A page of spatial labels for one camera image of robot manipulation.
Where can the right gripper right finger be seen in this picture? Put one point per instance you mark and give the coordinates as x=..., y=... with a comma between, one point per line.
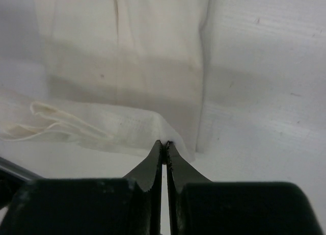
x=200, y=206

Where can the cream white t shirt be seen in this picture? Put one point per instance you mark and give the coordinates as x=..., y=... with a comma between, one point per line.
x=110, y=75

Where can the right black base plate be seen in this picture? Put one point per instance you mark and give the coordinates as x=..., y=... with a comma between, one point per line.
x=12, y=178

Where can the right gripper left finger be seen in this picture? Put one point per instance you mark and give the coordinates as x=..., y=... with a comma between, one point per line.
x=127, y=205

